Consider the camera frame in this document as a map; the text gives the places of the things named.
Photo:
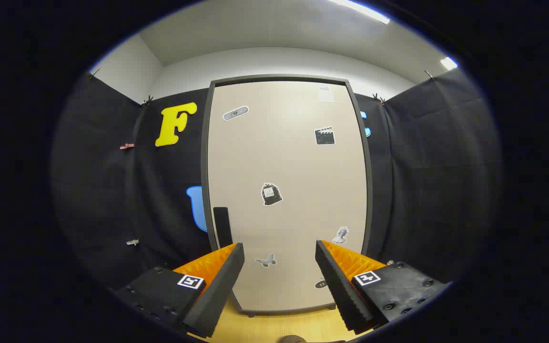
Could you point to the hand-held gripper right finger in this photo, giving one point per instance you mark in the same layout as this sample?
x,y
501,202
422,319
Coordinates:
x,y
343,295

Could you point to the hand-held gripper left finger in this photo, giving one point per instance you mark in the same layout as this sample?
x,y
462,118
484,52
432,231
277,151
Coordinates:
x,y
219,295

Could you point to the grey shoe cabinet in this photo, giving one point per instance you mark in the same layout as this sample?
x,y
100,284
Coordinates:
x,y
279,77

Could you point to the silver cloth clip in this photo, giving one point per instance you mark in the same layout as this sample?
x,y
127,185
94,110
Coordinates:
x,y
132,242

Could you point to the black backdrop cloth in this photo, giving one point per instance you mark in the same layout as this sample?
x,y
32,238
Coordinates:
x,y
427,166

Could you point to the red cloth clip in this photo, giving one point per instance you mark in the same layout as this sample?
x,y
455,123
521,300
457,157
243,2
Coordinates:
x,y
127,146

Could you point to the small ceiling light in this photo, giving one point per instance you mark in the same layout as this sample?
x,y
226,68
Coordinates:
x,y
448,63

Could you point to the long ceiling light strip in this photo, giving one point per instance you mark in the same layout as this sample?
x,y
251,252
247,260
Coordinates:
x,y
365,10

